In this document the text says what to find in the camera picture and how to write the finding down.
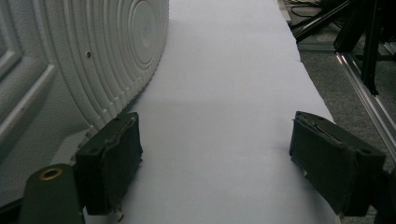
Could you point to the aluminium floor rail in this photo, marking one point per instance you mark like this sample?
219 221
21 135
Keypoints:
370 102

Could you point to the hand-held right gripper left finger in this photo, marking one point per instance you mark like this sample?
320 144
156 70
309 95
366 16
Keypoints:
109 161

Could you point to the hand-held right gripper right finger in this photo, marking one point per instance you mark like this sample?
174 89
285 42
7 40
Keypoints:
330 158

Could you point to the white sneaker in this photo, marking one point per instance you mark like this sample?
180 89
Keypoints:
77 62

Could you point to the black metal stand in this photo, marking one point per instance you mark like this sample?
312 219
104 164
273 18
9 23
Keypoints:
370 62

